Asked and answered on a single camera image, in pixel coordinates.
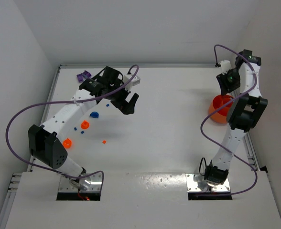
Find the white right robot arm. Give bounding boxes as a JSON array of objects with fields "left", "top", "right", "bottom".
[{"left": 204, "top": 49, "right": 268, "bottom": 186}]

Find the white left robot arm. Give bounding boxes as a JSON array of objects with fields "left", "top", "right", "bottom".
[{"left": 28, "top": 66, "right": 141, "bottom": 180}]

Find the orange round sorting container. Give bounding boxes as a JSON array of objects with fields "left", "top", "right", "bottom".
[{"left": 208, "top": 94, "right": 235, "bottom": 125}]

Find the blue round lego piece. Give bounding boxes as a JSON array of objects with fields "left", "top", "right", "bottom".
[{"left": 89, "top": 112, "right": 99, "bottom": 119}]

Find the purple lego brick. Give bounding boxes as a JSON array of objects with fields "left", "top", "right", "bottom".
[{"left": 76, "top": 70, "right": 92, "bottom": 83}]

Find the orange round lego upper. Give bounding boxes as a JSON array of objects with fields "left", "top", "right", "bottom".
[{"left": 80, "top": 120, "right": 90, "bottom": 129}]

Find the orange round lego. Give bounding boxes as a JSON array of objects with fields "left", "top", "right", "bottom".
[
  {"left": 80, "top": 120, "right": 90, "bottom": 129},
  {"left": 62, "top": 138, "right": 72, "bottom": 148}
]

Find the orange round lego lower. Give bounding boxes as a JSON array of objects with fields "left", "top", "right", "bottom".
[{"left": 62, "top": 138, "right": 72, "bottom": 148}]

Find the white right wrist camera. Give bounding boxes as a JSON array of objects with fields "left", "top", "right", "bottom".
[{"left": 215, "top": 60, "right": 232, "bottom": 74}]

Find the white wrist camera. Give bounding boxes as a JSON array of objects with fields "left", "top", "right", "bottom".
[
  {"left": 215, "top": 60, "right": 232, "bottom": 74},
  {"left": 122, "top": 74, "right": 141, "bottom": 91}
]

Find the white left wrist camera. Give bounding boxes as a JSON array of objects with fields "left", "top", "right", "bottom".
[{"left": 122, "top": 74, "right": 141, "bottom": 91}]

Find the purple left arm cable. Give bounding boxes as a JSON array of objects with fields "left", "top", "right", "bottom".
[{"left": 5, "top": 64, "right": 140, "bottom": 189}]

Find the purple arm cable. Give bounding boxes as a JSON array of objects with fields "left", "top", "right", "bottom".
[
  {"left": 5, "top": 64, "right": 140, "bottom": 189},
  {"left": 200, "top": 44, "right": 259, "bottom": 196}
]

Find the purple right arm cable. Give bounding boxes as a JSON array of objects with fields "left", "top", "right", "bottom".
[{"left": 200, "top": 44, "right": 259, "bottom": 196}]

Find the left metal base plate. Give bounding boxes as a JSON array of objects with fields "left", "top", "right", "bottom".
[{"left": 58, "top": 172, "right": 104, "bottom": 193}]

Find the metal base plate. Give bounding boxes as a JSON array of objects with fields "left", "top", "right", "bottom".
[
  {"left": 185, "top": 173, "right": 231, "bottom": 193},
  {"left": 58, "top": 172, "right": 104, "bottom": 193}
]

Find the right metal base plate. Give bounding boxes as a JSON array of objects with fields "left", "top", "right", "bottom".
[{"left": 185, "top": 173, "right": 231, "bottom": 193}]

